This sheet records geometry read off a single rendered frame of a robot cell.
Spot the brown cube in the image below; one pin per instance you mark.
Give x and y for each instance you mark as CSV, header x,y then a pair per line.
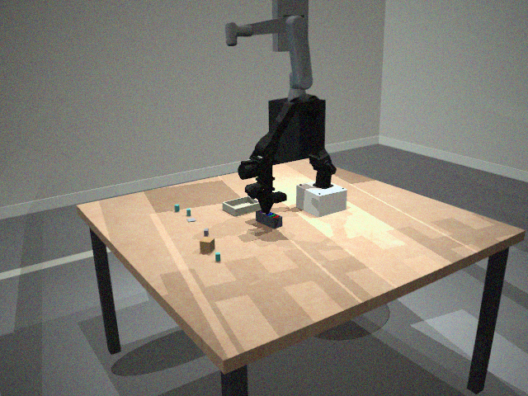
x,y
207,244

